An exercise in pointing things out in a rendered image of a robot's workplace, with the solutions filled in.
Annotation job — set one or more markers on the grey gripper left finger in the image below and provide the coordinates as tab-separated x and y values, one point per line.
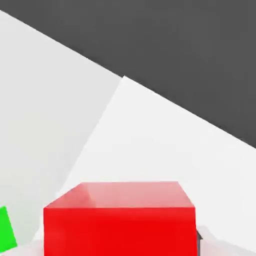
30	250

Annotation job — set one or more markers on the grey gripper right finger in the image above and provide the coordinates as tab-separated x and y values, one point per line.
216	246

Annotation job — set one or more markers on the small red cube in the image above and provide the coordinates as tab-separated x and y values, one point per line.
120	230

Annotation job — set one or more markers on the small green cube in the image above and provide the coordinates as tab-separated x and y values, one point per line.
6	230

